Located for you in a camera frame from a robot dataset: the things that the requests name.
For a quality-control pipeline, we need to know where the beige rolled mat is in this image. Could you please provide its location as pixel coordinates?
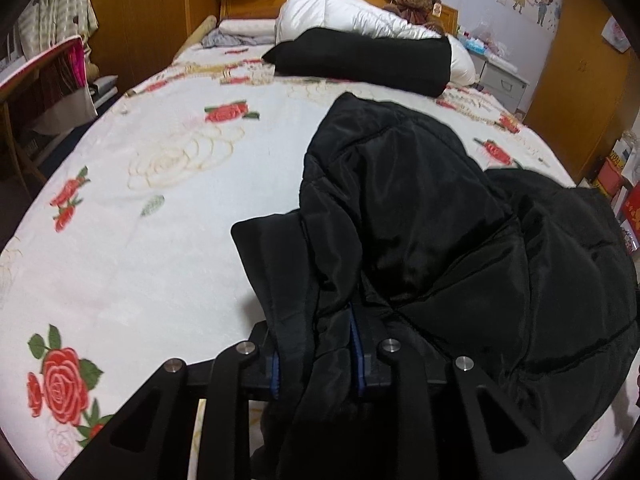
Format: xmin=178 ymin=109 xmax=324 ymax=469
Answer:
xmin=187 ymin=15 xmax=221 ymax=48

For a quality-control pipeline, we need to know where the grey crumpled cloth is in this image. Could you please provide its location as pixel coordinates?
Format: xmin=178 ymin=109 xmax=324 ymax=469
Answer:
xmin=202 ymin=29 xmax=261 ymax=50

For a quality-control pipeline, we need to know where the white duvet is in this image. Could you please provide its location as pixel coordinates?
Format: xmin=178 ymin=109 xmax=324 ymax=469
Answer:
xmin=274 ymin=0 xmax=478 ymax=86

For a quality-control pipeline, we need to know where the patterned white curtain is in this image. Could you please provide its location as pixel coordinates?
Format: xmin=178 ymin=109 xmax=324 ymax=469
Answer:
xmin=17 ymin=0 xmax=100 ymax=56

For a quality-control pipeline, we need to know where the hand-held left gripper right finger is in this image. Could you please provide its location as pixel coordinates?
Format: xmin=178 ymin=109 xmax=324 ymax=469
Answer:
xmin=348 ymin=302 xmax=576 ymax=480

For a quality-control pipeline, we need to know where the pink bag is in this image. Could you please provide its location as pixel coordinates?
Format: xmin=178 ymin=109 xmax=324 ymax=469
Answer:
xmin=60 ymin=42 xmax=90 ymax=91

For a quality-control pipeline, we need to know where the wooden wardrobe beside curtain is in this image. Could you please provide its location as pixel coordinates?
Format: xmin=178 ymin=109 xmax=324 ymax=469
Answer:
xmin=89 ymin=0 xmax=226 ymax=93

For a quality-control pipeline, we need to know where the wooden wardrobe with sticker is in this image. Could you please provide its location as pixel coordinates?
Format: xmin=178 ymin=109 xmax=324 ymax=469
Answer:
xmin=522 ymin=0 xmax=640 ymax=183

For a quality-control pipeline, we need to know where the white paper bag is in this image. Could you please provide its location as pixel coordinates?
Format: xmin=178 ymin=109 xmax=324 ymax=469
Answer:
xmin=610 ymin=132 xmax=640 ymax=171

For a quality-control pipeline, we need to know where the black pillow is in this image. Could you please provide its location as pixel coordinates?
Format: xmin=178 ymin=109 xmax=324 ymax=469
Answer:
xmin=261 ymin=27 xmax=452 ymax=97

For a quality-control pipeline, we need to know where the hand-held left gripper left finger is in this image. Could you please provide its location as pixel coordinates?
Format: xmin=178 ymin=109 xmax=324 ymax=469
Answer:
xmin=57 ymin=322 xmax=283 ymax=480

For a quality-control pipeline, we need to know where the red cardboard box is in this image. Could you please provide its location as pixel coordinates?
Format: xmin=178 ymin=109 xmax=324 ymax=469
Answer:
xmin=620 ymin=195 xmax=640 ymax=251
xmin=592 ymin=157 xmax=631 ymax=198

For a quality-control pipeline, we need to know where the wooden chair with clothes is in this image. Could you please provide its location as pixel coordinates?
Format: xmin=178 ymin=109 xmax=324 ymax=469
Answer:
xmin=0 ymin=35 xmax=86 ymax=186

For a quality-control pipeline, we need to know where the bed with floral sheet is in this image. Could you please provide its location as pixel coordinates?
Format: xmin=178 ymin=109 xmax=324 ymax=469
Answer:
xmin=0 ymin=42 xmax=576 ymax=476

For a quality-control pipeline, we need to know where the black padded hooded jacket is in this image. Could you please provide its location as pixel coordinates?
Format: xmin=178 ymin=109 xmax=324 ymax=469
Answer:
xmin=231 ymin=91 xmax=640 ymax=480

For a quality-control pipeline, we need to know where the white nightstand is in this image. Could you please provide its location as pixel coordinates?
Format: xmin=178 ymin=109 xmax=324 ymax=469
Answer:
xmin=470 ymin=52 xmax=531 ymax=113

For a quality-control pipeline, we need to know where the brown teddy bear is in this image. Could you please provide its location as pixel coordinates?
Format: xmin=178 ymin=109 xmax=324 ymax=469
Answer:
xmin=382 ymin=0 xmax=446 ymax=33

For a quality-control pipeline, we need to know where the beige pillow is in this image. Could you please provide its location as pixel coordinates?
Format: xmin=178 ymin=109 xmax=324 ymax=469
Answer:
xmin=218 ymin=18 xmax=277 ymax=44

